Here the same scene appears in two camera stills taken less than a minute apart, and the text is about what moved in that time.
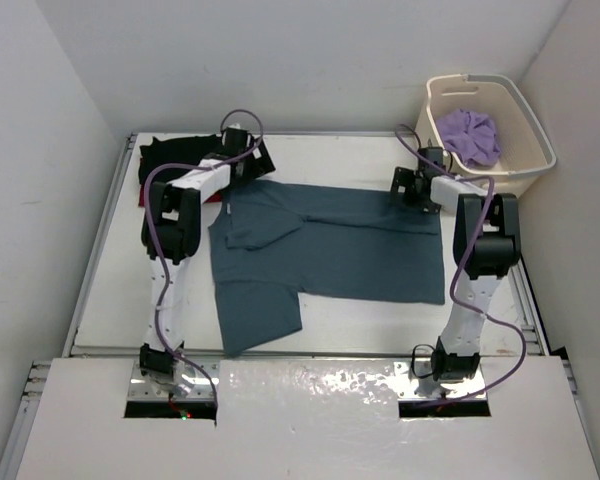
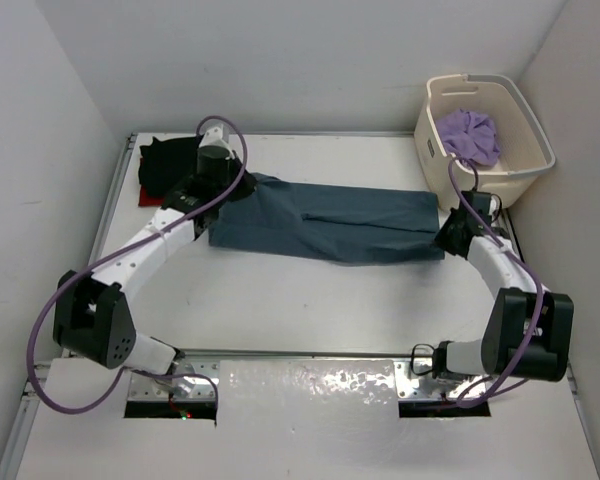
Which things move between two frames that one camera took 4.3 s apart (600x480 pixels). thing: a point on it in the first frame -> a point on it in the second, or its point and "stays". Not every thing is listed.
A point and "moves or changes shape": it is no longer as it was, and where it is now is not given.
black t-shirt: (189, 151) stays
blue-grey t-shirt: (272, 240) moves or changes shape
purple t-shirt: (470, 136) stays
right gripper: (405, 177) -> (441, 238)
